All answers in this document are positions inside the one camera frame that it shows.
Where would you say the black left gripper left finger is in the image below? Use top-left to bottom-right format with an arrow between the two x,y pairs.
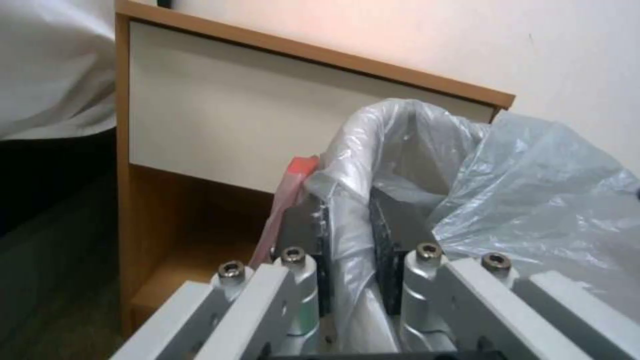
125,194 -> 332,360

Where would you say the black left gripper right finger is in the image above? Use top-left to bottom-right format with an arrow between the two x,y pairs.
369,187 -> 640,360

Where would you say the white trash can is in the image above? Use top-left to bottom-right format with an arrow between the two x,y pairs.
324,100 -> 496,360

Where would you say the translucent plastic garbage bag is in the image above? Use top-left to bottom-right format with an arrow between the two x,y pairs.
303,97 -> 640,360

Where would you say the red plastic bag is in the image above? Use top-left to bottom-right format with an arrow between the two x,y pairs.
252,154 -> 322,265

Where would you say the wooden bedside cabinet white drawer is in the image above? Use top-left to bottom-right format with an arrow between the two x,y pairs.
114,0 -> 516,338

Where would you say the white bed sheet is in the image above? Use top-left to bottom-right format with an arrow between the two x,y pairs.
0,0 -> 119,142

